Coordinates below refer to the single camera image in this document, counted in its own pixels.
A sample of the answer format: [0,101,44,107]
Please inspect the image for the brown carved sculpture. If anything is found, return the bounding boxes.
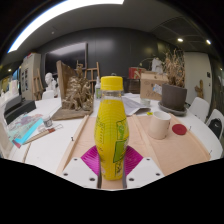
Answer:
[51,59,95,121]

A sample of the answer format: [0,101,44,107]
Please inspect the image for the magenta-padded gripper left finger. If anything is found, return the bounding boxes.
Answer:
[61,145,102,190]

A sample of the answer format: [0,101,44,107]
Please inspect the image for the white bust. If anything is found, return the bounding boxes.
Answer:
[44,72,59,98]

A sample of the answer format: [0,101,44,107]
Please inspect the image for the white spray bottle green label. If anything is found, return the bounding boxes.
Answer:
[94,76,102,100]

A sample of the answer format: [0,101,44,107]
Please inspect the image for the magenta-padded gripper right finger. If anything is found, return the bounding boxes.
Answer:
[121,145,165,190]

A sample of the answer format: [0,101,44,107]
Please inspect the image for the cardboard box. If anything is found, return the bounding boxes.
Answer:
[139,71,169,102]

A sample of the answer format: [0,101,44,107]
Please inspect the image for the grey pot with dried plant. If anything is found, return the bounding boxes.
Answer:
[161,48,188,112]

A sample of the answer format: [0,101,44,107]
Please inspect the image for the colourful book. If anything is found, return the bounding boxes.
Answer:
[6,112,44,146]

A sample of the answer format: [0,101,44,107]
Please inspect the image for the light wooden board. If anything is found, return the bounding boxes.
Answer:
[131,113,212,177]
[54,114,101,176]

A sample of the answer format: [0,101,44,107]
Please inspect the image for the thin wooden stick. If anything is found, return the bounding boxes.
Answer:
[21,142,33,164]

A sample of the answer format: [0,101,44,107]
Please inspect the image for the yellow drink bottle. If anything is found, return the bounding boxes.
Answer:
[94,75,130,182]

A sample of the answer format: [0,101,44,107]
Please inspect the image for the wooden easel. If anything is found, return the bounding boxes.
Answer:
[75,60,101,91]

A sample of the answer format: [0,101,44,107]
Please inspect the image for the beige mug with brown handle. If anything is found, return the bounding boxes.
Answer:
[148,110,172,140]

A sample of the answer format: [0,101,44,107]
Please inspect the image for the small paint jar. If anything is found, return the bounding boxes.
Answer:
[42,115,54,129]

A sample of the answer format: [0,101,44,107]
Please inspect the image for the long ceiling strip light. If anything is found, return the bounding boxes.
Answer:
[7,0,125,54]

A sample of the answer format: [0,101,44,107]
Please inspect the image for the black backpack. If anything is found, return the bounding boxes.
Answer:
[208,118,224,139]

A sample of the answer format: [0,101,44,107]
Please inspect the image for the white chair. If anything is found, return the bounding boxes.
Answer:
[188,96,211,123]
[205,108,224,139]
[41,89,56,100]

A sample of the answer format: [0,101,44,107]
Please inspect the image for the small grey glass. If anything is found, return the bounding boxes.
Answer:
[139,97,152,108]

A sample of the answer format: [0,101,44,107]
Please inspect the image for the paint brushes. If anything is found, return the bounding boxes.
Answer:
[23,124,64,145]

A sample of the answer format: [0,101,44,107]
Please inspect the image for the wooden wall figure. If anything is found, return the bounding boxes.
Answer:
[194,79,205,99]

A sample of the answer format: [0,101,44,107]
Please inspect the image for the grey plant saucer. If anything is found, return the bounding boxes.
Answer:
[157,100,188,117]

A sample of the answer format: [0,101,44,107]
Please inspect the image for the flat round red coaster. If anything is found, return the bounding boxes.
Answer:
[171,123,188,136]

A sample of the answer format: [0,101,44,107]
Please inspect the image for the white cabinet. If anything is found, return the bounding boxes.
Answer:
[19,53,43,101]

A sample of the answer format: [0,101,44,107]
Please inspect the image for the black wall screen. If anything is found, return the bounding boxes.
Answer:
[44,42,88,73]

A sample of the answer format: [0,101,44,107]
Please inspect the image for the red box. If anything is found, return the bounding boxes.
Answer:
[128,66,147,80]

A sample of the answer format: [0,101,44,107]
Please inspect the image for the black device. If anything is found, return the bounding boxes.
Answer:
[3,94,37,125]

